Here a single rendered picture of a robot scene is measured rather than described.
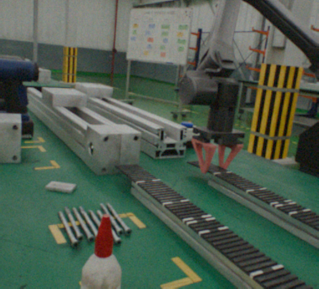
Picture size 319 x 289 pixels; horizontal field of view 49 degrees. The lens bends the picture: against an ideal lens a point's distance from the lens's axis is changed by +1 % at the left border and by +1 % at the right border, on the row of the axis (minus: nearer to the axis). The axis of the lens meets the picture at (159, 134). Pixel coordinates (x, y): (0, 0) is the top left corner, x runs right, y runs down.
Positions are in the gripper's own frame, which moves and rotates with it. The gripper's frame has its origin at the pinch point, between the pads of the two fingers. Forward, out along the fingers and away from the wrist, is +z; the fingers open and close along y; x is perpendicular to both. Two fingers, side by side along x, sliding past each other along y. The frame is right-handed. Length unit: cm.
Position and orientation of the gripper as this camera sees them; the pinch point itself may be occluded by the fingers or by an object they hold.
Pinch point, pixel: (213, 169)
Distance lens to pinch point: 80.5
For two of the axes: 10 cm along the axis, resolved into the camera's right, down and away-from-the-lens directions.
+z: -1.1, 9.7, 2.0
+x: 4.9, 2.3, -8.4
